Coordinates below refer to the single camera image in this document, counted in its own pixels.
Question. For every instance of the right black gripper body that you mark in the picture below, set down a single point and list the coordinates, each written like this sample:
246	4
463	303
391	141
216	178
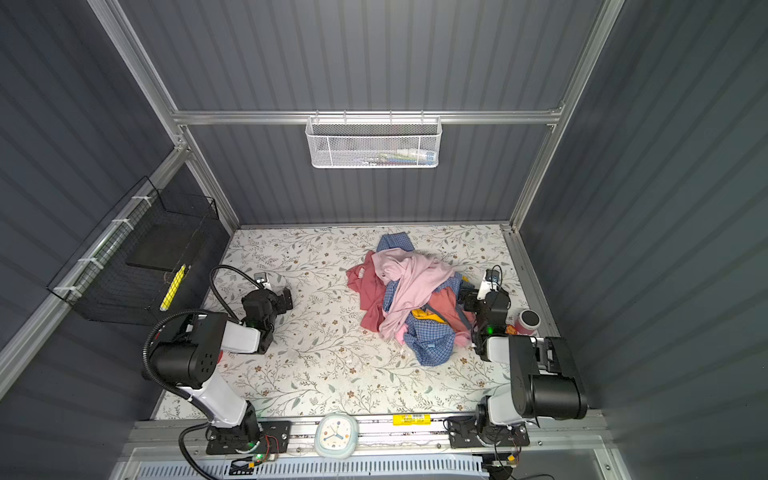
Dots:
474	302

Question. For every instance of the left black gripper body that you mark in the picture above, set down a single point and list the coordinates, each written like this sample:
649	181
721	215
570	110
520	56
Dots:
280	301

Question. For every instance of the dark pink red cloth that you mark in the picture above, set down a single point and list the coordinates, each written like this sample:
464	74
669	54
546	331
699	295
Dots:
364	280

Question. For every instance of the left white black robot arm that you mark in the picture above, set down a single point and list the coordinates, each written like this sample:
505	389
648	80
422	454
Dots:
182	354

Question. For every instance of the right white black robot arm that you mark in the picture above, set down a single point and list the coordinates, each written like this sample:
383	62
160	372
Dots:
543	379

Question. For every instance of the salmon red cloth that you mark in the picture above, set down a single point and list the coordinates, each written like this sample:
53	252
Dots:
443	304

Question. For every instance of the blue checkered cloth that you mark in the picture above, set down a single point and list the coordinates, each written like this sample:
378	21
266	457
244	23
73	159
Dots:
432	343

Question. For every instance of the yellow cloth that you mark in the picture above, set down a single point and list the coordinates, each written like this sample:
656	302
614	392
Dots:
427	315

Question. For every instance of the light pink cloth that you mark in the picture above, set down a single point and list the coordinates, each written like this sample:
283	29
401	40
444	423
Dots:
417	276

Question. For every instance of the pink white cup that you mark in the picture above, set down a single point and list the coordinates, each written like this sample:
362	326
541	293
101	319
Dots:
527	322

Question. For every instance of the floral table mat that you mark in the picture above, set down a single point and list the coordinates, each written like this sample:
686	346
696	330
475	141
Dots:
322	360

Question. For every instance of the yellow marker in black basket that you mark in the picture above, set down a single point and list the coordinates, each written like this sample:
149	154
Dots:
173	288

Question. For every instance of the white round clock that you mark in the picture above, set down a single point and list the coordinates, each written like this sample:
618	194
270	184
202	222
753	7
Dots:
336	436

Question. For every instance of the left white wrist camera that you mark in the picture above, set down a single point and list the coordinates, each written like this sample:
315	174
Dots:
262	279

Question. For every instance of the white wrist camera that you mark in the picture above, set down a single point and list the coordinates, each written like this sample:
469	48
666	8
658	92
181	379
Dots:
492	282
262	279

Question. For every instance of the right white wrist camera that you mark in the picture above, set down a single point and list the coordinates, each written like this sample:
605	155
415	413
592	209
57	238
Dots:
492	282

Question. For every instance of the black wire basket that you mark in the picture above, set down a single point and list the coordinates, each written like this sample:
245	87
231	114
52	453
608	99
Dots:
121	273

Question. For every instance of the yellow label on rail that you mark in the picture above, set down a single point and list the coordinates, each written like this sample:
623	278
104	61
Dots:
411	419

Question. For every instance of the white wire mesh basket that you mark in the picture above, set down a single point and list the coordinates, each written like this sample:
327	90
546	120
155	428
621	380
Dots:
390	143

